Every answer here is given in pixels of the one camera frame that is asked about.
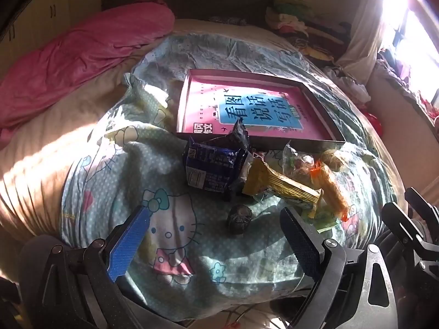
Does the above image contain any dark patterned pillow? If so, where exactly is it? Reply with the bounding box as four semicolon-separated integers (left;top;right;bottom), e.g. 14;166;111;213
207;15;247;26

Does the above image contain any clear candy packet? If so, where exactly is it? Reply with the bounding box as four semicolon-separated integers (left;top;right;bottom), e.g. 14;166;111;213
283;142;319;179

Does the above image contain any shallow cardboard box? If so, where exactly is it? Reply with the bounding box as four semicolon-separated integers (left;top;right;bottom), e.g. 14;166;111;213
176;69;347;151

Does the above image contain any pink blanket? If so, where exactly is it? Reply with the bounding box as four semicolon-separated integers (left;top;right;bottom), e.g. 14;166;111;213
0;5;176;138

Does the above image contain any black snack packet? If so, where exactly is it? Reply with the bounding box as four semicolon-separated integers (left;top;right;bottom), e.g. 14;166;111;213
224;118;256;203

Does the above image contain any cartoon cat printed blanket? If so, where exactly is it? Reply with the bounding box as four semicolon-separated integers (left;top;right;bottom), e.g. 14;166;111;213
60;34;398;323

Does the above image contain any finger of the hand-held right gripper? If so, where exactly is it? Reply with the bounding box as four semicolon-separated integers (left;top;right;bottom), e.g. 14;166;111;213
405;188;439;227
382;203;439;261

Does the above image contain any pink book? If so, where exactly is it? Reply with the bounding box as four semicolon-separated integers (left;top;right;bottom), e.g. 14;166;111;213
182;80;338;141

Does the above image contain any yellow snack bar packet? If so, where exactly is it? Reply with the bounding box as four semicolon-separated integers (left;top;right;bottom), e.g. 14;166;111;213
242;158;325;209

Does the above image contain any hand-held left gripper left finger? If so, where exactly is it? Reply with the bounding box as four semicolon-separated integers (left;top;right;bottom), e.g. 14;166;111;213
34;205;153;329

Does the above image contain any cream wardrobe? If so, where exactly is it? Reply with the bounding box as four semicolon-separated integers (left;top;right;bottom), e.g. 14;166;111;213
0;0;103;42

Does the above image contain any pastry in clear wrapper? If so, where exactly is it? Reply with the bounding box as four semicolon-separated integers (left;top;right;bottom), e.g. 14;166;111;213
320;149;347;174

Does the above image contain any beige curtain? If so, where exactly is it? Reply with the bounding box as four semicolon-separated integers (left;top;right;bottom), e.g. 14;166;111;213
336;0;388;76

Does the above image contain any dark headboard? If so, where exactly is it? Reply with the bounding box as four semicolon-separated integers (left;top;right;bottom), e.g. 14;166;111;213
101;0;278;28

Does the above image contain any small dark red snack packet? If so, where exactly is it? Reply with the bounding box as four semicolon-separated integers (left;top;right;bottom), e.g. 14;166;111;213
228;205;254;236

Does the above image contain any white pink floral bag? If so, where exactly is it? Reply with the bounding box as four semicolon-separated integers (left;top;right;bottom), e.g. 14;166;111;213
322;65;373;103

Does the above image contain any orange bread packet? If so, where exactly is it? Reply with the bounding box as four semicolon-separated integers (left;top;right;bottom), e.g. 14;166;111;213
310;163;350;222

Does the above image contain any beige bed sheet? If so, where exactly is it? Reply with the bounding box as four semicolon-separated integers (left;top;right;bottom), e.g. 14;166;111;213
0;17;412;247

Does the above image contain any pile of folded clothes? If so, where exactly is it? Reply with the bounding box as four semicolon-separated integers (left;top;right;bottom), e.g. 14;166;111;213
266;0;354;62

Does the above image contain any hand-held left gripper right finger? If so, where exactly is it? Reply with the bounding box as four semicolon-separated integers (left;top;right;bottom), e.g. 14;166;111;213
279;207;409;329

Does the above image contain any red bag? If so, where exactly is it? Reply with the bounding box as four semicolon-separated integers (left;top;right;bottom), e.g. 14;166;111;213
364;110;383;134

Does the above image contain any clothes heap by window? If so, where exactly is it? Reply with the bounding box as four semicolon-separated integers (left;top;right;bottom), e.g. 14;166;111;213
377;46;439;124

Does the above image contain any dark blue snack packet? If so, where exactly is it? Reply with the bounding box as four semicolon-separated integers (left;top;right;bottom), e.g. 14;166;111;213
183;136;252;192

